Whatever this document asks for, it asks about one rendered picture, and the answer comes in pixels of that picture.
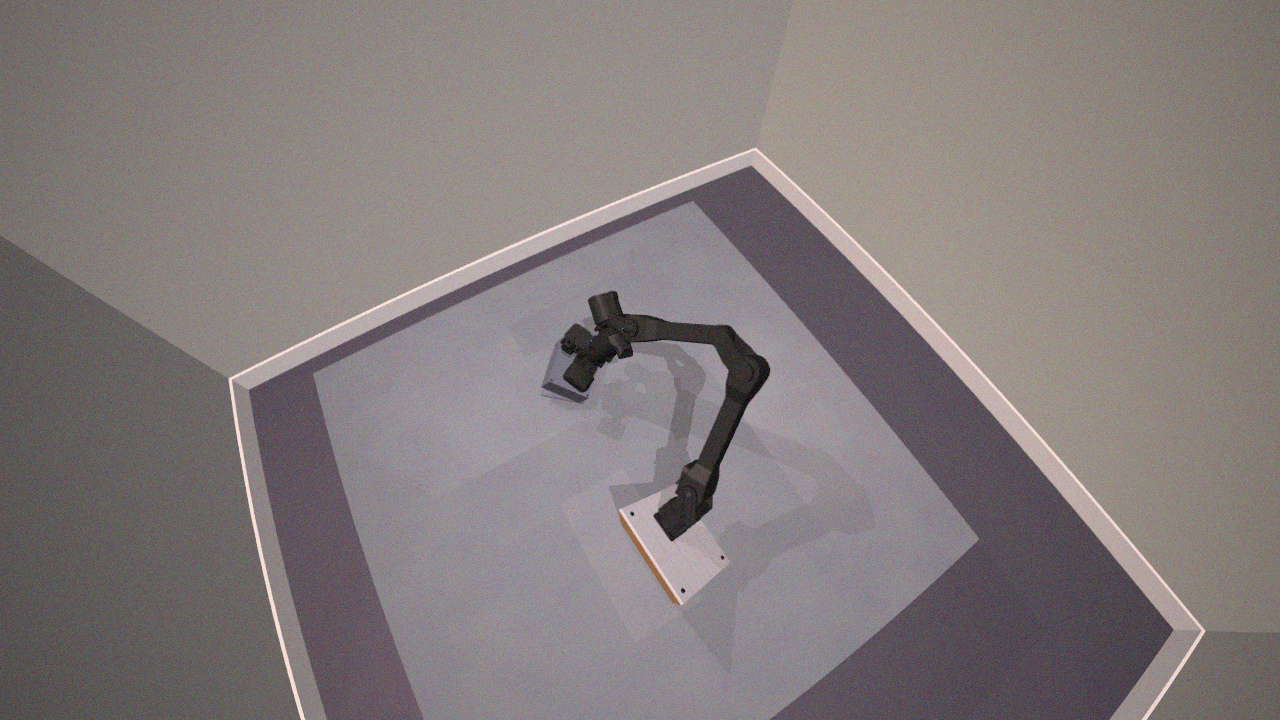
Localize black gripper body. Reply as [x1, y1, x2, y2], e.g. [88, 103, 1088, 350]
[563, 325, 614, 393]

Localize grey sloped panel with hole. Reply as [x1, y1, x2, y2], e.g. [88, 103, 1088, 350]
[541, 336, 593, 404]

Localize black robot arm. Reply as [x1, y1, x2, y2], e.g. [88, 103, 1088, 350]
[561, 291, 771, 541]

